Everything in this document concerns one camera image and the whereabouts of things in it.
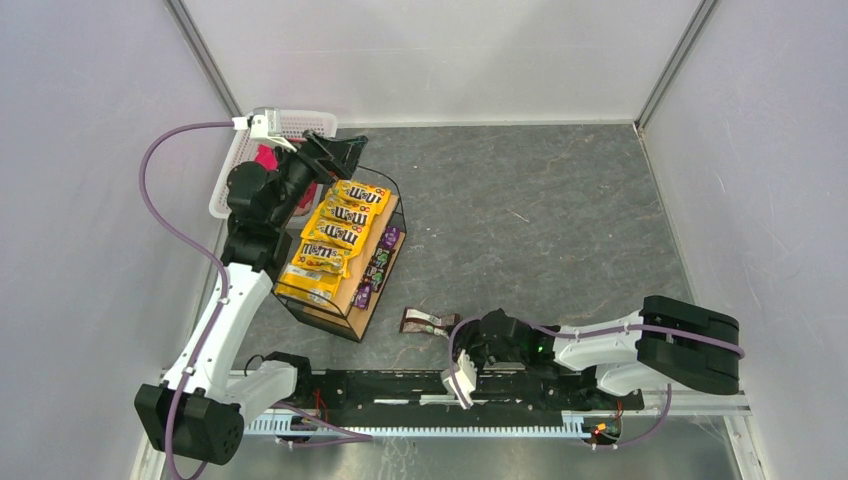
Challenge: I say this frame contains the yellow candy bag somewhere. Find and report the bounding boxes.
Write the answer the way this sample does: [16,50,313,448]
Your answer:
[331,179,392,214]
[301,217,370,256]
[274,264,343,306]
[291,240,350,278]
[318,197,377,232]

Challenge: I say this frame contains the brown candy bag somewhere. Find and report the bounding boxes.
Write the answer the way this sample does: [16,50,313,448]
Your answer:
[399,307,461,338]

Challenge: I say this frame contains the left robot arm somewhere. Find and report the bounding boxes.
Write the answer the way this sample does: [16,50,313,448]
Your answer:
[134,130,368,469]

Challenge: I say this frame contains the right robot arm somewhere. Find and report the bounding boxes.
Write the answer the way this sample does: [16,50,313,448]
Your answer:
[450,295,745,397]

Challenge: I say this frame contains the yellow candy bag on shelf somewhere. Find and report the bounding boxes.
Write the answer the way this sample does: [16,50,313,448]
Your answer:
[331,179,392,214]

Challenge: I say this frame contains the small purple candy bag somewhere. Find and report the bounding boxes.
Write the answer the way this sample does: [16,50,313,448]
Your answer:
[379,225,403,250]

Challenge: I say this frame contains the white plastic basket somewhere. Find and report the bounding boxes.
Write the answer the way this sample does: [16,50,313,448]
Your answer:
[208,110,337,228]

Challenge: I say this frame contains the pink cloth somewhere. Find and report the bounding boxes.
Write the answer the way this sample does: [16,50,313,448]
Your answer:
[254,145,318,217]

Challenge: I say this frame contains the left corner aluminium profile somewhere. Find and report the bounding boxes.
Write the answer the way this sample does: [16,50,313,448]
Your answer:
[164,0,243,117]

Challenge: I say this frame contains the corner aluminium profile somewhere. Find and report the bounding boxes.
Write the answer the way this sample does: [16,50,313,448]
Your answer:
[164,0,243,117]
[633,0,720,136]

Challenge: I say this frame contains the right corner aluminium profile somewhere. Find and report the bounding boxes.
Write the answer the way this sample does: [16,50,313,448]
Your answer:
[633,0,720,136]

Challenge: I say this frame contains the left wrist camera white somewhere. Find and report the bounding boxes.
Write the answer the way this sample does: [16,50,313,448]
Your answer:
[231,107,298,152]

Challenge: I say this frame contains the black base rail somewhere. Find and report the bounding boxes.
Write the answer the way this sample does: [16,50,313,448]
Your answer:
[285,369,645,428]

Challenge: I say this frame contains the wooden wire shelf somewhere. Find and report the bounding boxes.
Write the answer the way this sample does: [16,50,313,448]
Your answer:
[272,168,406,342]

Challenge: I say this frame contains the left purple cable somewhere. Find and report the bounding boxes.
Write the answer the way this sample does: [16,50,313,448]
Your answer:
[137,121,236,480]

